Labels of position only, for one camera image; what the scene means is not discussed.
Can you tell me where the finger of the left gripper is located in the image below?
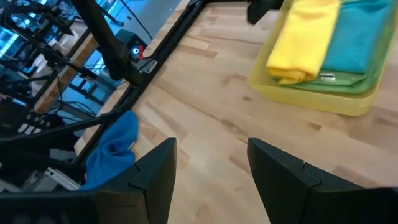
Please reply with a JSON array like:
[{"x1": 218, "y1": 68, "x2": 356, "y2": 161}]
[{"x1": 247, "y1": 0, "x2": 285, "y2": 25}]

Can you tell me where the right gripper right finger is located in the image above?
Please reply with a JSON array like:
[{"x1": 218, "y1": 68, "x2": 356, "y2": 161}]
[{"x1": 248, "y1": 137, "x2": 398, "y2": 224}]

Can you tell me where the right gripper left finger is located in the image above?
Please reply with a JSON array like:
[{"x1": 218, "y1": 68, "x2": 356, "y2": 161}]
[{"x1": 0, "y1": 137, "x2": 177, "y2": 224}]

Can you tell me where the yellow microfiber towel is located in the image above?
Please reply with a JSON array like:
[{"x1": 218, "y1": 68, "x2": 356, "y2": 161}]
[{"x1": 266, "y1": 0, "x2": 341, "y2": 85}]

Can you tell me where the blue microfiber towel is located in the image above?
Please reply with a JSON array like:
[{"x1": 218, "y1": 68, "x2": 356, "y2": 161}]
[{"x1": 79, "y1": 110, "x2": 140, "y2": 191}]

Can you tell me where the yellow translucent plastic bin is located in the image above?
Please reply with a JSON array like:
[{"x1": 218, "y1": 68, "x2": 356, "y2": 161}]
[{"x1": 248, "y1": 0, "x2": 398, "y2": 118}]

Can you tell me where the teal microfiber towel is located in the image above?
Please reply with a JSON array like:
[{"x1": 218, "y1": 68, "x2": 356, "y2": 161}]
[{"x1": 321, "y1": 0, "x2": 395, "y2": 75}]

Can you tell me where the green microfiber towel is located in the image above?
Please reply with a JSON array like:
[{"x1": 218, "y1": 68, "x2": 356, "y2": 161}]
[{"x1": 277, "y1": 0, "x2": 398, "y2": 95}]

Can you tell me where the wooden background table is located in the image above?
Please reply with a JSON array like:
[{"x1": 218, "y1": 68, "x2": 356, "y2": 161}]
[{"x1": 33, "y1": 33, "x2": 100, "y2": 114}]

